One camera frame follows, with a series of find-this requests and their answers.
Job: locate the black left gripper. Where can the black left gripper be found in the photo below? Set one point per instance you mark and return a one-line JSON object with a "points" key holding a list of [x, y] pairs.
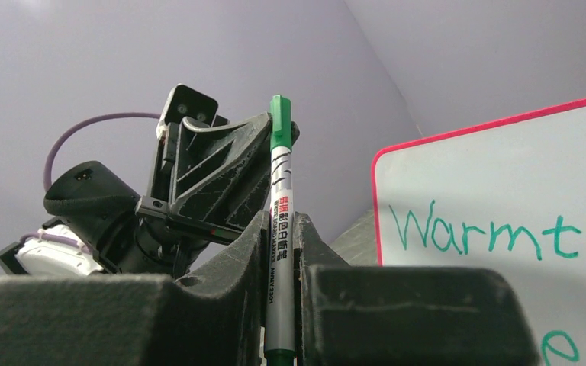
{"points": [[203, 173]]}

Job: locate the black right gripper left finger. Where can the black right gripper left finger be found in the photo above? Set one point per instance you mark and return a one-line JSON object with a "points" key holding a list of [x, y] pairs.
{"points": [[211, 316]]}

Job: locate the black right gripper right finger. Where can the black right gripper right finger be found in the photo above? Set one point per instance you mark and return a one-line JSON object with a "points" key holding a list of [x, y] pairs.
{"points": [[409, 315]]}

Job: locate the green white marker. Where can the green white marker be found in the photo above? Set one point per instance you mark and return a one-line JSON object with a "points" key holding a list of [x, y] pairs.
{"points": [[279, 346]]}

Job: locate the green marker cap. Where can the green marker cap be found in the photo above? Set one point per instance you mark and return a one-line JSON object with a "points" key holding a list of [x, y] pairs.
{"points": [[280, 110]]}

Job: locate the pink-framed whiteboard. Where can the pink-framed whiteboard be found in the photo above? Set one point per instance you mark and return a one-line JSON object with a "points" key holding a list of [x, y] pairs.
{"points": [[509, 195]]}

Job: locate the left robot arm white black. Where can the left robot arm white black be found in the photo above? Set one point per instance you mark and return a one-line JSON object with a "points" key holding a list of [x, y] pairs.
{"points": [[93, 229]]}

